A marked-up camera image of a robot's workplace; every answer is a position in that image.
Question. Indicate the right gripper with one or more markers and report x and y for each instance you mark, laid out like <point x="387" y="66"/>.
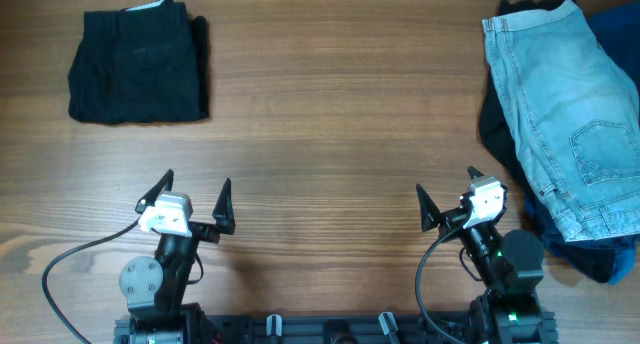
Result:
<point x="431" y="215"/>

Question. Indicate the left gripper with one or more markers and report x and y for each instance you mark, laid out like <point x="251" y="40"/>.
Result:
<point x="223" y="219"/>

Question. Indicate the light blue denim shorts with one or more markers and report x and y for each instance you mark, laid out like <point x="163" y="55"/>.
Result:
<point x="574" y="117"/>

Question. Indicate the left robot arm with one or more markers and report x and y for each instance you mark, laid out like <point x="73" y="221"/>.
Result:
<point x="154" y="286"/>

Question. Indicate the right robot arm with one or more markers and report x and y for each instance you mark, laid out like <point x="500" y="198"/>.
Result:
<point x="510" y="267"/>

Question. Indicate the folded black shorts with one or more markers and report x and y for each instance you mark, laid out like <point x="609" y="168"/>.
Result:
<point x="141" y="65"/>

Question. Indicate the dark blue garment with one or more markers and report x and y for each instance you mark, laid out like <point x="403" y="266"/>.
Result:
<point x="607" y="260"/>

